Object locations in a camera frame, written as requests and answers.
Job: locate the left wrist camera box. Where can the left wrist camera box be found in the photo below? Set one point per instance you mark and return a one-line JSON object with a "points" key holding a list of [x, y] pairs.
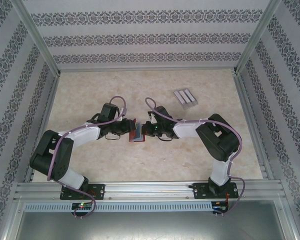
{"points": [[121, 112]]}

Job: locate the aluminium frame post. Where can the aluminium frame post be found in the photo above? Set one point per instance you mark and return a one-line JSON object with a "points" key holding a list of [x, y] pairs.
{"points": [[37, 35], [257, 35]]}

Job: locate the red card holder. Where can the red card holder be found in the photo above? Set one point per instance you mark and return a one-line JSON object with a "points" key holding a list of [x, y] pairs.
{"points": [[132, 137]]}

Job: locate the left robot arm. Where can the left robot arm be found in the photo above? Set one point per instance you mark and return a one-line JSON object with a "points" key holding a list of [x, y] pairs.
{"points": [[85, 133]]}

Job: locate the grey metal panel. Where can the grey metal panel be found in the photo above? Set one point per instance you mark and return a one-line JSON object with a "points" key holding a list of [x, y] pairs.
{"points": [[150, 226]]}

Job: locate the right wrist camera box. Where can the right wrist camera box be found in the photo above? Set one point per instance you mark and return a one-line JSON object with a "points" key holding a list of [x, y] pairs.
{"points": [[152, 118]]}

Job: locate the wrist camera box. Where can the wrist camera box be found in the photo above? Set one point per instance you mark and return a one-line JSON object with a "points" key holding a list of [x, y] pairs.
{"points": [[152, 118], [121, 112]]}

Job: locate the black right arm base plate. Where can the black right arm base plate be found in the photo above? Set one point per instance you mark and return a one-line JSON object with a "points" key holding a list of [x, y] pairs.
{"points": [[200, 191]]}

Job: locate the clear acrylic card box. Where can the clear acrylic card box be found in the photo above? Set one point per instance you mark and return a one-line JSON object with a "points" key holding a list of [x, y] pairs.
{"points": [[190, 107]]}

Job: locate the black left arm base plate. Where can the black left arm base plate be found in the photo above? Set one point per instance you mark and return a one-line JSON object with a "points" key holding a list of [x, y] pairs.
{"points": [[98, 191]]}

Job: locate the stack of plastic cards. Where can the stack of plastic cards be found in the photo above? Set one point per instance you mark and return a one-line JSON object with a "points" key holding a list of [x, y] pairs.
{"points": [[180, 98], [185, 96], [190, 95]]}

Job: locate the blue VIP card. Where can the blue VIP card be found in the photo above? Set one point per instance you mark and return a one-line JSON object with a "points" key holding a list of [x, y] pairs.
{"points": [[139, 133]]}

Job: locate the aluminium mounting rail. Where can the aluminium mounting rail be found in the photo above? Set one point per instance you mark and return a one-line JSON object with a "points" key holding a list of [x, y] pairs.
{"points": [[150, 190]]}

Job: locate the aluminium frame side rail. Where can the aluminium frame side rail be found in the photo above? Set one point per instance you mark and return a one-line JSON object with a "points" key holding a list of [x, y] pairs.
{"points": [[43, 120], [250, 120]]}

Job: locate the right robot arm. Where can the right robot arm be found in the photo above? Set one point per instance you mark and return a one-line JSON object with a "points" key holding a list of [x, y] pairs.
{"points": [[187, 130]]}

